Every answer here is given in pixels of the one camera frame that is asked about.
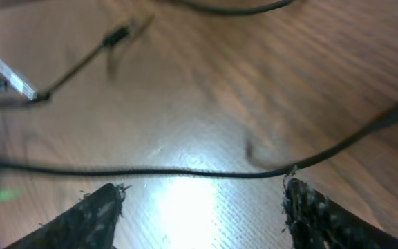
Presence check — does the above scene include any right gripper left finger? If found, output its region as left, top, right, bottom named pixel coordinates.
left=7, top=183, right=128, bottom=249

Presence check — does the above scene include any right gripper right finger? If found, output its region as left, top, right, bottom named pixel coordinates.
left=283, top=178, right=398, bottom=249

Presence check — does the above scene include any thick black usb cable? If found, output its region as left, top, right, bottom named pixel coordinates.
left=0, top=24, right=133, bottom=110

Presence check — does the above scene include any thin black usb cable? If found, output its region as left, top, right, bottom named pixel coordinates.
left=0, top=96, right=398, bottom=180

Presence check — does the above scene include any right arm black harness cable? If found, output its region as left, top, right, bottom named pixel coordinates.
left=164, top=0, right=296, bottom=17

